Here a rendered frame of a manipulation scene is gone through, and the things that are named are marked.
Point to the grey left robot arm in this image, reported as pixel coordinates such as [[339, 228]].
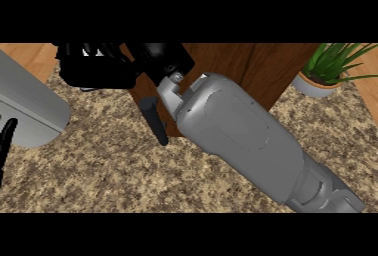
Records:
[[23, 100]]

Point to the green plant in grey pot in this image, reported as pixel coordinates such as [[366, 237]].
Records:
[[317, 83]]

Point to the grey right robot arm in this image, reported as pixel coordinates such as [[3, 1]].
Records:
[[236, 126]]

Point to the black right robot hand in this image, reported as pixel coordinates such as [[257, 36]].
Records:
[[100, 71]]

